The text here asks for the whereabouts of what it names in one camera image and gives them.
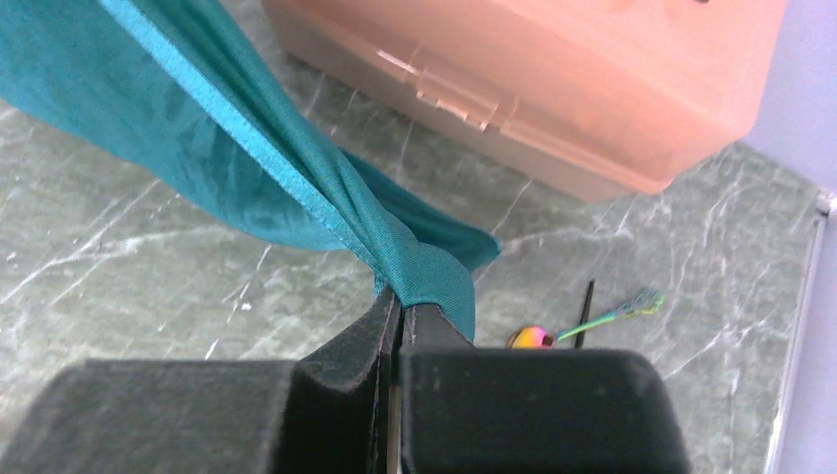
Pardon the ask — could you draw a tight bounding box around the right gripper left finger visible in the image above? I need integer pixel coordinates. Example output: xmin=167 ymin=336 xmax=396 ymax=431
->
xmin=1 ymin=289 xmax=401 ymax=473

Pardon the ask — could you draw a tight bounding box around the aluminium frame rail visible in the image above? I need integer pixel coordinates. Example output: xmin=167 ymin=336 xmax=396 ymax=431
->
xmin=763 ymin=190 xmax=836 ymax=473

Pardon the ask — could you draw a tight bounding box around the black spoon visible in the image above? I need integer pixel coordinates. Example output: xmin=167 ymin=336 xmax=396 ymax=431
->
xmin=573 ymin=279 xmax=595 ymax=350

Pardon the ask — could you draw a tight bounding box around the teal cloth napkin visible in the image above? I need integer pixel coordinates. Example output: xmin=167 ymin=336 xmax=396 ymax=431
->
xmin=1 ymin=1 xmax=499 ymax=339

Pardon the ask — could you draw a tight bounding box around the pink plastic toolbox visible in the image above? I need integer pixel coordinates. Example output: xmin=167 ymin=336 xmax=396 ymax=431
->
xmin=264 ymin=0 xmax=787 ymax=201

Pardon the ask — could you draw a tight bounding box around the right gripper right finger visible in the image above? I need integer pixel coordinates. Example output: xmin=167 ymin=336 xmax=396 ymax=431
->
xmin=399 ymin=305 xmax=692 ymax=473

